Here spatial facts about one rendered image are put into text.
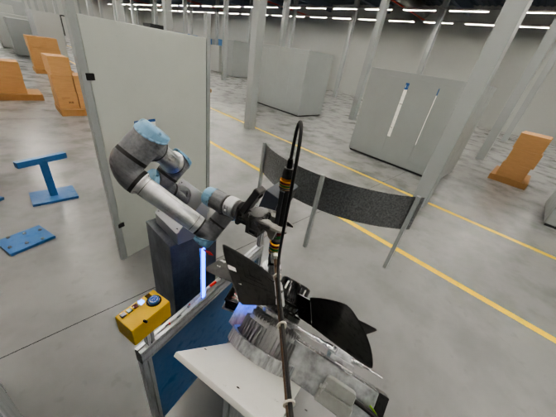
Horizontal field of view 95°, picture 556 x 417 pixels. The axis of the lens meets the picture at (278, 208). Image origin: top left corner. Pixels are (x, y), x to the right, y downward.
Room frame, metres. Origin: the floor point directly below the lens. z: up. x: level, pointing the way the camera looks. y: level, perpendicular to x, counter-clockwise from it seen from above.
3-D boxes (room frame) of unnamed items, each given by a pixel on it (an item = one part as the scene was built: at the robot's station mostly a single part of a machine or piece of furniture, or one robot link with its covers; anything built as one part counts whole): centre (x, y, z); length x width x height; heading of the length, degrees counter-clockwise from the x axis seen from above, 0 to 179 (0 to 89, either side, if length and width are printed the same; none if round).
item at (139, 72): (2.35, 1.20, 1.10); 1.21 x 0.05 x 2.20; 154
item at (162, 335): (0.95, 0.27, 0.82); 0.90 x 0.04 x 0.08; 154
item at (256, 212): (0.75, 0.09, 1.46); 0.12 x 0.08 x 0.09; 64
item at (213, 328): (0.95, 0.27, 0.45); 0.82 x 0.01 x 0.66; 154
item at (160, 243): (1.24, 0.56, 0.50); 0.30 x 0.30 x 1.00; 51
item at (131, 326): (0.60, 0.44, 1.02); 0.16 x 0.10 x 0.11; 154
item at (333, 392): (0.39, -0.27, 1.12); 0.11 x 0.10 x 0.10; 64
